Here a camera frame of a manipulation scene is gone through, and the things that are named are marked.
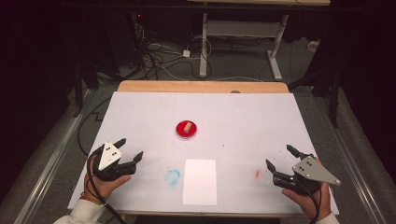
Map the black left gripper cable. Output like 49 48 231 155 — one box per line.
86 151 127 224

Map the black floor cable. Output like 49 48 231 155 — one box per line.
77 97 112 157

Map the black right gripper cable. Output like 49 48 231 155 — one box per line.
297 181 322 224

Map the red round plate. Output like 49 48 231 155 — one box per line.
176 119 198 140

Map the tangle of floor cables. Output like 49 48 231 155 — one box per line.
132 22 214 82

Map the person's left hand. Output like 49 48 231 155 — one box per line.
81 155 133 204

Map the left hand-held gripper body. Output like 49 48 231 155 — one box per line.
92 142 138 182

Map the person's right hand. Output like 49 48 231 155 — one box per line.
281 182 332 222

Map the metal floor rail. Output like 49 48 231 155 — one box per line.
313 94 389 224
13 89 96 224

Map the white metal desk frame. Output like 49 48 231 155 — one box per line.
186 0 332 82

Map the black stand leg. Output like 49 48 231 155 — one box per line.
72 60 84 119

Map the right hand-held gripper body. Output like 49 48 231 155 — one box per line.
272 152 342 196

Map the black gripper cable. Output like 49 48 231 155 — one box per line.
86 151 127 224
297 181 322 224

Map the orange bracelet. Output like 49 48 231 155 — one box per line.
79 192 105 206

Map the large white board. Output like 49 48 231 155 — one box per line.
67 91 340 217

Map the white paper sheet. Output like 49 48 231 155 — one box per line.
182 159 219 206

